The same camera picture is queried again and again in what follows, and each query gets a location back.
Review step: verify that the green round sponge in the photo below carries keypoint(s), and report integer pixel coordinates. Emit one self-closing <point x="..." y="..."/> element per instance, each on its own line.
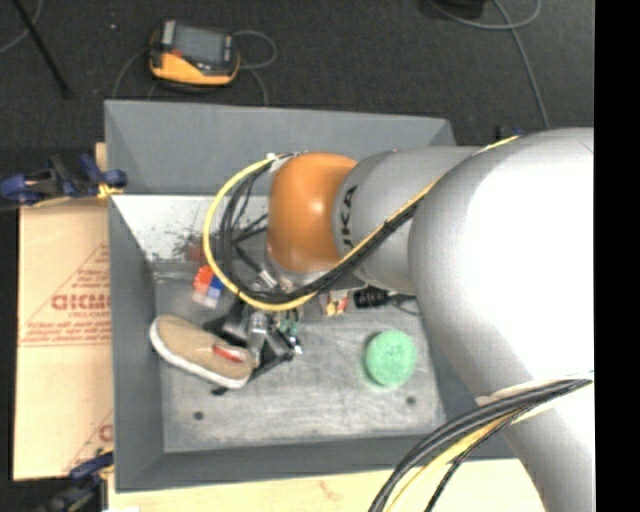
<point x="391" y="357"/>

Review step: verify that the red blue white cube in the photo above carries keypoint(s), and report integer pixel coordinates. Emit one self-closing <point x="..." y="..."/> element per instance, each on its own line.
<point x="209" y="287"/>

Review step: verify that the red and yellow small box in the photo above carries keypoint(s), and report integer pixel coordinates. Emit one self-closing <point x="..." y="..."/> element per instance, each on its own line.
<point x="334" y="304"/>

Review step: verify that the grey metal bin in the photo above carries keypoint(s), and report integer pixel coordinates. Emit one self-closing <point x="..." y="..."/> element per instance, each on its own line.
<point x="300" y="400"/>

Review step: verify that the black cylinder on white bracket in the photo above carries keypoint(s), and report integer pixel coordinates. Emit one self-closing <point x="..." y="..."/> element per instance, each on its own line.
<point x="369" y="298"/>

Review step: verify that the brown cardboard board red print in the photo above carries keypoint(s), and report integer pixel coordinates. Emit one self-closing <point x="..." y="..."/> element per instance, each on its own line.
<point x="60" y="350"/>

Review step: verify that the beige shoe with white sole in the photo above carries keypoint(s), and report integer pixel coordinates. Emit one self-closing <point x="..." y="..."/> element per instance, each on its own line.
<point x="192" y="345"/>

